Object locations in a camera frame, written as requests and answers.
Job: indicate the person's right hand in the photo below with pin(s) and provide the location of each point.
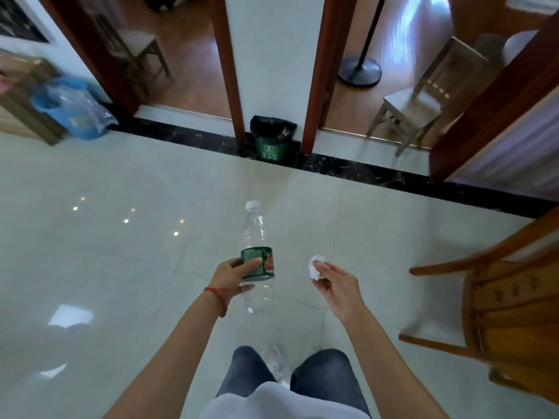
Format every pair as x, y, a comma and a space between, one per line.
343, 292

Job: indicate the person's left hand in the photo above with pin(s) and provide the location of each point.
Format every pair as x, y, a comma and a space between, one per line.
228, 276

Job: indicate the person's left thumb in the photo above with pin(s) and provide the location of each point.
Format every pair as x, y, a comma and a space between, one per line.
250, 265

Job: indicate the person's right thumb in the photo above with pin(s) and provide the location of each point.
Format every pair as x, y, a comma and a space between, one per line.
322, 285

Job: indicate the clear plastic bottle green label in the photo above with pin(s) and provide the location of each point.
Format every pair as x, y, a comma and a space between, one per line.
258, 257

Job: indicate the white tissue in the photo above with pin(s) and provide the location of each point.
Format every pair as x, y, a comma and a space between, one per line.
315, 265

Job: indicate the person's right forearm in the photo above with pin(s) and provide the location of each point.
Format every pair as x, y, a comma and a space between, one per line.
384, 366

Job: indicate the person's left forearm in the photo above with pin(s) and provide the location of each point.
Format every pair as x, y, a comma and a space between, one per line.
170, 364

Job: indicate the person's white shoe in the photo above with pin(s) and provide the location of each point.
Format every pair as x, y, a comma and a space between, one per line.
274, 362

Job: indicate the person's blue jeans legs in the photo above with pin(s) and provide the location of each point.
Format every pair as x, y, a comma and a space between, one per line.
323, 379

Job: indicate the person's white shirt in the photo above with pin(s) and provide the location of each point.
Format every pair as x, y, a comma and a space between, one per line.
279, 405

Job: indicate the green trash bin black bag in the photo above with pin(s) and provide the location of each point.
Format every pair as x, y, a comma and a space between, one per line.
272, 137

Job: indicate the brown wooden armchair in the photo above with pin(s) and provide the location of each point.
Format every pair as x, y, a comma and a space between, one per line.
502, 309

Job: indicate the light wooden chair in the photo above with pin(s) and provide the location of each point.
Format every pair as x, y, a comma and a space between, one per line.
430, 93
129, 43

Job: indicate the black floor lamp stand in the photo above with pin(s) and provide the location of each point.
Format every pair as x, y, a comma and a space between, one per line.
362, 56

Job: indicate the blue bucket with plastic bag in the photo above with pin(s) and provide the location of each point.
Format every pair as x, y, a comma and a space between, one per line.
74, 108

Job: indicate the brown wooden door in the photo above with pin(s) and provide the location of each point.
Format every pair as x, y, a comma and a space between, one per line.
502, 100

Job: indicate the dark framed wall picture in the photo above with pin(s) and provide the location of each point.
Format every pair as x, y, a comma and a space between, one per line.
19, 19

